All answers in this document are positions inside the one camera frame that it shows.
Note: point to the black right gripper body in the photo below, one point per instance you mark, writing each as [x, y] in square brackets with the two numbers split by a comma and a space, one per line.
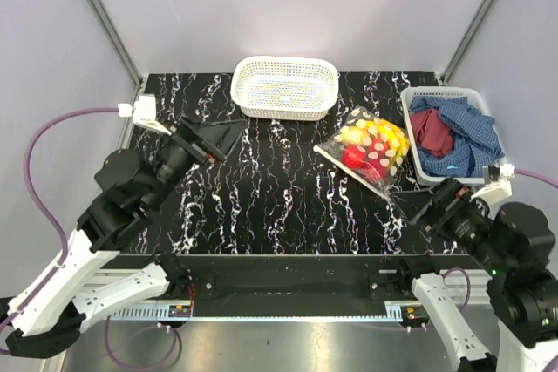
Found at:
[461, 218]

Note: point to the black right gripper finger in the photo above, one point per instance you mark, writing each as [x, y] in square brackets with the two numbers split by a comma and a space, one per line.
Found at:
[413, 205]
[420, 191]

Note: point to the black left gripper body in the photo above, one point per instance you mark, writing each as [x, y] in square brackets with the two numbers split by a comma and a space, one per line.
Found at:
[182, 153]

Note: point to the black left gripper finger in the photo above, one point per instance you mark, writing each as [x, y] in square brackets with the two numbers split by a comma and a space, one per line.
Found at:
[187, 126]
[224, 135]

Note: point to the polka dot zip top bag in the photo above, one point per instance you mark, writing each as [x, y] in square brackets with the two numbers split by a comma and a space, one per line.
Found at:
[353, 131]

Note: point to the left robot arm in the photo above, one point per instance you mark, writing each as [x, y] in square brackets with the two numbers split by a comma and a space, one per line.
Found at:
[55, 310]

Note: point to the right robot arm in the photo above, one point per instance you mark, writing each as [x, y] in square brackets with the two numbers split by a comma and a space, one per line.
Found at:
[513, 249]

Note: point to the yellow fake banana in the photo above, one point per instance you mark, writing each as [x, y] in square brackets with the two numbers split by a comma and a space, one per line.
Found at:
[389, 147]

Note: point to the red fake apple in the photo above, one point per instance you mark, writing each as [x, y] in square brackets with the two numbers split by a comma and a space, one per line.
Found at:
[354, 157]

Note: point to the dark red cloth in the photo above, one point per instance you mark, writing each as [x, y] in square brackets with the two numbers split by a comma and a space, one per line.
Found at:
[431, 133]

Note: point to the white perforated plastic basket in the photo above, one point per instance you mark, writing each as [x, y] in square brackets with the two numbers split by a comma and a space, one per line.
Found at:
[285, 88]

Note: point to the blue checkered cloth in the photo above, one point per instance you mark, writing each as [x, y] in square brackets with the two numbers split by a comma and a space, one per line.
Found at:
[476, 143]

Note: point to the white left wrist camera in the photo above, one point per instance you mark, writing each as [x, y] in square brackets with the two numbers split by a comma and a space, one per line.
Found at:
[143, 113]

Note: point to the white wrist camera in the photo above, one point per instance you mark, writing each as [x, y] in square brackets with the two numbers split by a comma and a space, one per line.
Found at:
[497, 183]
[143, 113]

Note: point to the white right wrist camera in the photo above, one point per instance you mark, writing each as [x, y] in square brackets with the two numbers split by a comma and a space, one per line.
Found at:
[497, 183]

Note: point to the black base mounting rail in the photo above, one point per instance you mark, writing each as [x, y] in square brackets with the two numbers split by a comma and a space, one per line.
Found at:
[285, 287]

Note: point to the left aluminium frame post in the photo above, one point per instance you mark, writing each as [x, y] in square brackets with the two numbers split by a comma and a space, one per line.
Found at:
[116, 42]

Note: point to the aluminium frame post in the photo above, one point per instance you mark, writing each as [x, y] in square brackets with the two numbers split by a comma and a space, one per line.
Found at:
[472, 31]
[116, 42]

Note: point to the right aluminium frame post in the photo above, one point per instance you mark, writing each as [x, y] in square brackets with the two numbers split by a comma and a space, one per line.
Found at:
[472, 31]

